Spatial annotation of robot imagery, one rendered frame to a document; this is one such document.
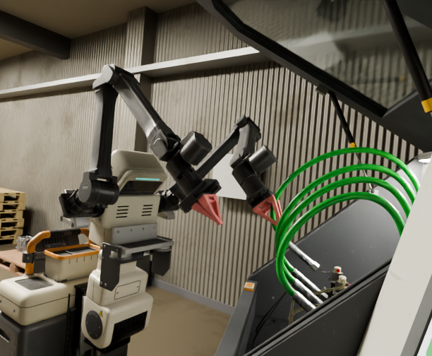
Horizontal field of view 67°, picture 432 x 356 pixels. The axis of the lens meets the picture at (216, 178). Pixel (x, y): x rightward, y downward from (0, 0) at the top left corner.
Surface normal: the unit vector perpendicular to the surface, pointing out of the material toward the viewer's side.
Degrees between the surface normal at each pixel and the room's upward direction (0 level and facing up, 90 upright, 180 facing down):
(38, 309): 90
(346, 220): 90
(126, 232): 90
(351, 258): 90
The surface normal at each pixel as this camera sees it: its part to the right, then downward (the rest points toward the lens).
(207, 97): -0.57, -0.04
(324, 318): -0.22, 0.00
